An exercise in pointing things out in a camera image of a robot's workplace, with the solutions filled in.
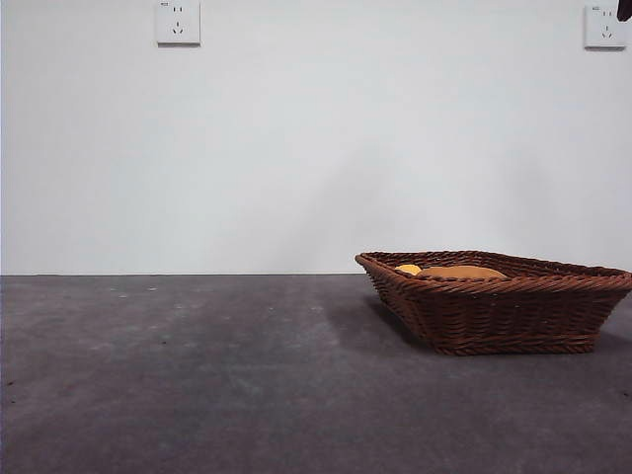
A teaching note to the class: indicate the brown potato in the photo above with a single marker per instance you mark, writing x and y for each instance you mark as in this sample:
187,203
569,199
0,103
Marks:
464,272

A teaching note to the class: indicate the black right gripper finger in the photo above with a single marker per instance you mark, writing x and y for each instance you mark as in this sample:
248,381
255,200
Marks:
626,7

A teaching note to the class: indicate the yellow corn cob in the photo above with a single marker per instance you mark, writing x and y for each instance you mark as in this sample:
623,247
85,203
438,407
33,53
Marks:
407,269

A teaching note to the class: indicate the brown woven wicker basket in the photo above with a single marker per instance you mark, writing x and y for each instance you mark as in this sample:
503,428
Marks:
494,316

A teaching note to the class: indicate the white wall socket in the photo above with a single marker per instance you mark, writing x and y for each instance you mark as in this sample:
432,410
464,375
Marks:
179,23
605,27

